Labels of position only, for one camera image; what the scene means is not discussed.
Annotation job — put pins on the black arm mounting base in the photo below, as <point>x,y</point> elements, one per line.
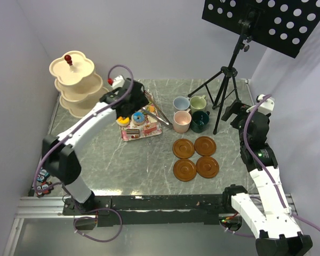
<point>208,209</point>

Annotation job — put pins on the metal serving tongs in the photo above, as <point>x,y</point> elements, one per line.
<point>160,117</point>

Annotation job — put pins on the chocolate layer toy cake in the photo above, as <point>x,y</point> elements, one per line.
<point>133,132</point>

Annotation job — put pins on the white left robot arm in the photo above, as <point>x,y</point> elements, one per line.
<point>59,153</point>

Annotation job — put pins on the blue frosted toy donut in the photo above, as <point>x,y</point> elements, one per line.
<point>138,118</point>

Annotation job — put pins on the pink mug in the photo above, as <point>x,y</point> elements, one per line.
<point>182,120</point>

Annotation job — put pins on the cream three-tier dessert stand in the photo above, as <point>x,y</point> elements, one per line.
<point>79,85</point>

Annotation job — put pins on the light green mug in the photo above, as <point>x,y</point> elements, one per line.
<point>198,103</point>

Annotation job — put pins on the pink toy cake slice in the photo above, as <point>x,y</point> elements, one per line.
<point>149,128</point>

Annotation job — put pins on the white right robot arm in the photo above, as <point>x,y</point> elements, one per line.
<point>274,228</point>

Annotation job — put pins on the dark green mug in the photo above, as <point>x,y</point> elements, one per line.
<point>200,120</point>

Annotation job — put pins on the black perforated calibration board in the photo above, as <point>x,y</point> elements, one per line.
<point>283,26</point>

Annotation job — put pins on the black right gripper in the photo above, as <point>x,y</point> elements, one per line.
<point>237,108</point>

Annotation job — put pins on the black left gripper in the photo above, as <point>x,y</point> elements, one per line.
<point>141,101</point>

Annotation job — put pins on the yellow toy tart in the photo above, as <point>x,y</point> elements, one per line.
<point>122,120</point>

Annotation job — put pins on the light blue mug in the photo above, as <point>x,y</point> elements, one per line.
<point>181,103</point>

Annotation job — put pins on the floral serving tray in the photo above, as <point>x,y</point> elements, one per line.
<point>144,123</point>

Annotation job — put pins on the aluminium frame rail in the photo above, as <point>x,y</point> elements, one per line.
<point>32,208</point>

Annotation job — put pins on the brown wooden coaster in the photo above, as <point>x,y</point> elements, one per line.
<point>207,167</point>
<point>183,148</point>
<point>184,170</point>
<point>205,146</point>

